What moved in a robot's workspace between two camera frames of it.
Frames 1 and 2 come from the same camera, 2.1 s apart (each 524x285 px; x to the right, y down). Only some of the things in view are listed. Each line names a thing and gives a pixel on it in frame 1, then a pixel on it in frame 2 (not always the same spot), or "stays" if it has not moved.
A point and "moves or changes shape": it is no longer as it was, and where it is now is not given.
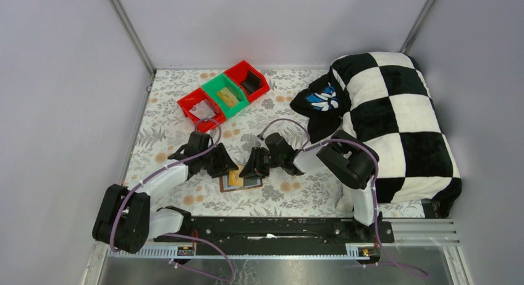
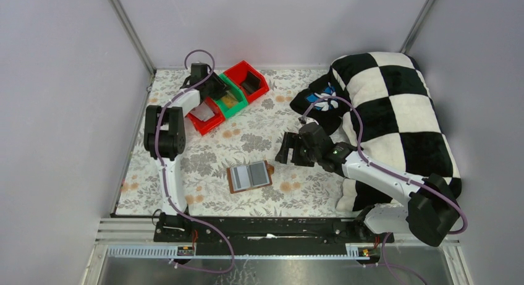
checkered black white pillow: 392,111 stays
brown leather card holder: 248,183 moves or changes shape
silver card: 202,110 stays
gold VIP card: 234,178 -> 229,101
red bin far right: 240,72 stays
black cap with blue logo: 324,104 stays
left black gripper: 213,161 -> 219,85
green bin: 221,81 stays
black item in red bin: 253,82 stays
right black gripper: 262,163 -> 297,148
